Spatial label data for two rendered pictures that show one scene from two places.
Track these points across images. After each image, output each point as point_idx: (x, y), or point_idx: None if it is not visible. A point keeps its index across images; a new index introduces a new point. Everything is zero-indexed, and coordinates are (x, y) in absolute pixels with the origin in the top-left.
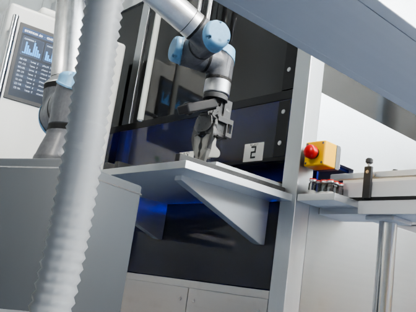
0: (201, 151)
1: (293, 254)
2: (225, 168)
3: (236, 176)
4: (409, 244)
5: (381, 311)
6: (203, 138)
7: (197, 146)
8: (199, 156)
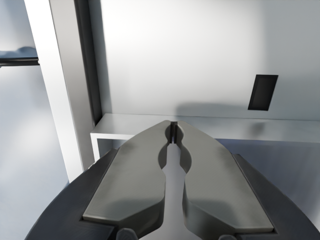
0: (157, 139)
1: None
2: (76, 138)
3: (59, 142)
4: None
5: (64, 187)
6: (146, 191)
7: (203, 161)
8: (166, 127)
